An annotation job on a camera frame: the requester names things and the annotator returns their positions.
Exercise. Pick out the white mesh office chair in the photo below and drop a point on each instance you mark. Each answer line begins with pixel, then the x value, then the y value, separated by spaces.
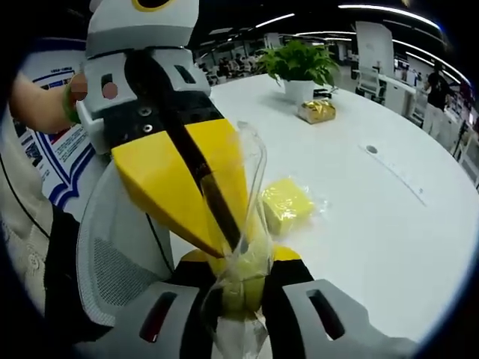
pixel 112 261

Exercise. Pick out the long ceiling light strip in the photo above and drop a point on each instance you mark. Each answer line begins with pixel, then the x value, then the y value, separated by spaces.
pixel 389 13

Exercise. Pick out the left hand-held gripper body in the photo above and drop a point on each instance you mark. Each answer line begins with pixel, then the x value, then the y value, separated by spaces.
pixel 142 30

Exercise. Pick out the potted green plant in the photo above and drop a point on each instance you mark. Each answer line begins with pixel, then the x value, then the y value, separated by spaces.
pixel 299 89

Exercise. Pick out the green wristband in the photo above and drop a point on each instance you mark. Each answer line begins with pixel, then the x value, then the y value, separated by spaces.
pixel 68 106

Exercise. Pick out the blue bordered wall poster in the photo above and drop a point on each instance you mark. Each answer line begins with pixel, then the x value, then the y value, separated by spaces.
pixel 67 149

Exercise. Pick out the round yellow cake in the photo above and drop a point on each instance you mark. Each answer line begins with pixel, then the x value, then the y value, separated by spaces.
pixel 243 284

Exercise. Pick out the small black object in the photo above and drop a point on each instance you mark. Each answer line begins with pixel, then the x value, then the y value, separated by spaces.
pixel 327 92

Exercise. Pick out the square yellow silicone block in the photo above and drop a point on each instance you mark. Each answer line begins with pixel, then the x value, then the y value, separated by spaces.
pixel 288 207

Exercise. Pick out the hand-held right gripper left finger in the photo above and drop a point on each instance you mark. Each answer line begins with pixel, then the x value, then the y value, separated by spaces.
pixel 164 321

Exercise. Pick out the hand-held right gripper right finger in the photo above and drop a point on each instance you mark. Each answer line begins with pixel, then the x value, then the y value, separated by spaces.
pixel 299 321

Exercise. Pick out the golden snack packet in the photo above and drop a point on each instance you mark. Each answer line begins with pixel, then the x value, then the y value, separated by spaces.
pixel 317 111

